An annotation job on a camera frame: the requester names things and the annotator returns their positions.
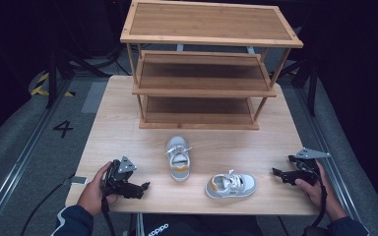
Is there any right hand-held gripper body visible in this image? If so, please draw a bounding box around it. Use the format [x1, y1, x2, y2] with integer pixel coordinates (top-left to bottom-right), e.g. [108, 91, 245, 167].
[287, 147, 332, 187]

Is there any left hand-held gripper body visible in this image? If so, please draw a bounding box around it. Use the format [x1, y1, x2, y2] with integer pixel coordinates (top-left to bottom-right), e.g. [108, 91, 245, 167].
[102, 155, 138, 198]

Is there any small white grey sneaker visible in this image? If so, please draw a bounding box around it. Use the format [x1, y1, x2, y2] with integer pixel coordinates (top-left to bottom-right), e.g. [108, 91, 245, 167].
[165, 135, 193, 183]
[205, 168, 258, 200]

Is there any wooden three-tier shoe rack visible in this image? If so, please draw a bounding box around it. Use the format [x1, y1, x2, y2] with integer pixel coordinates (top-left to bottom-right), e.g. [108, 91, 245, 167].
[120, 0, 304, 131]

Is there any person's right hand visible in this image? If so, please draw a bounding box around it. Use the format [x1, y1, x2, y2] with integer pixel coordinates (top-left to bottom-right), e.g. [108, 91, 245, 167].
[293, 159, 348, 223]

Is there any person's left hand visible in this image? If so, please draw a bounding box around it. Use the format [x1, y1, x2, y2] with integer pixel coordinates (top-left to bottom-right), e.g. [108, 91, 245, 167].
[76, 160, 119, 217]

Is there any metal table leg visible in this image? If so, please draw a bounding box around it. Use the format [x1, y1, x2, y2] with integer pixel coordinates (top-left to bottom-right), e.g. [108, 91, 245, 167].
[135, 212, 146, 236]

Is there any small grey plug box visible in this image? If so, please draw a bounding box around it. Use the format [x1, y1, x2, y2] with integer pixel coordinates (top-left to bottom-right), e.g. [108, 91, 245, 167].
[70, 175, 89, 186]

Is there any person's black printed top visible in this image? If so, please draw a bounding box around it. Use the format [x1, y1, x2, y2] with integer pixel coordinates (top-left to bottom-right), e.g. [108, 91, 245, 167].
[142, 213, 264, 236]

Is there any black tripod stand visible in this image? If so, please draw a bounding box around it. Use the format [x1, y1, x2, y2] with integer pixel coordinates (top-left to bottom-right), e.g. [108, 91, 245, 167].
[275, 55, 320, 118]
[44, 45, 114, 110]

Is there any yellow black hazard tape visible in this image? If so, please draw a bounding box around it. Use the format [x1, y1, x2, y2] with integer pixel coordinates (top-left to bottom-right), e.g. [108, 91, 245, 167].
[30, 72, 77, 98]

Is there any metal floor rail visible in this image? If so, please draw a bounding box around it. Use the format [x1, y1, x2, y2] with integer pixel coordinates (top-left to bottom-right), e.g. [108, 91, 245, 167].
[293, 84, 363, 224]
[0, 78, 74, 230]

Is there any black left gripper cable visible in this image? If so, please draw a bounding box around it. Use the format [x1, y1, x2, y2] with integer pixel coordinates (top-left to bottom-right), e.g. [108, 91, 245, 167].
[99, 195, 116, 236]

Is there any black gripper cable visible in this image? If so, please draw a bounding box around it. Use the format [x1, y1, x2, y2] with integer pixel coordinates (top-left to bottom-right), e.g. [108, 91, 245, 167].
[99, 195, 116, 236]
[310, 183, 329, 229]

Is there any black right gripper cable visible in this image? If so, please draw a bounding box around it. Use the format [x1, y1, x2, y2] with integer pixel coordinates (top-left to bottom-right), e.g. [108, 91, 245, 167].
[310, 183, 329, 229]

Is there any black floor cable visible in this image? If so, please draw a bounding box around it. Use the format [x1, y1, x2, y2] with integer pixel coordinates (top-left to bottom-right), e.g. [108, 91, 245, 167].
[20, 173, 77, 236]

